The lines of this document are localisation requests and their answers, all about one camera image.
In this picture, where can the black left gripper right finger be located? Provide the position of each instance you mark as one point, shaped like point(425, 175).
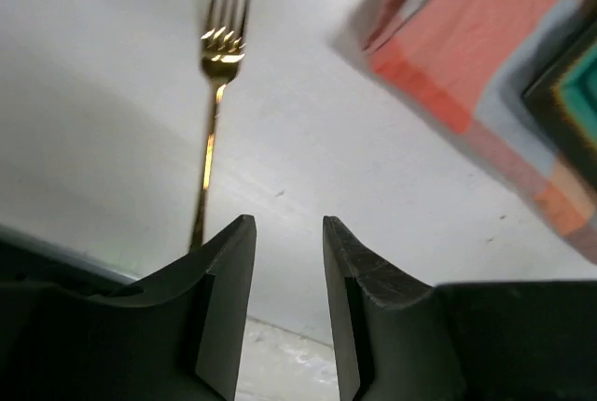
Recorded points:
point(397, 338)

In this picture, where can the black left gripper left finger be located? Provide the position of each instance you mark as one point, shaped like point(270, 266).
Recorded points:
point(72, 331)

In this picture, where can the square green black plate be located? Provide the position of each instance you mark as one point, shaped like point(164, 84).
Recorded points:
point(562, 100)

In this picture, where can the checkered orange blue cloth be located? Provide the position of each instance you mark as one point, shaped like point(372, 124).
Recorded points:
point(467, 64)

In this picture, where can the gold fork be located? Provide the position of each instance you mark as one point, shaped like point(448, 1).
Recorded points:
point(223, 45)

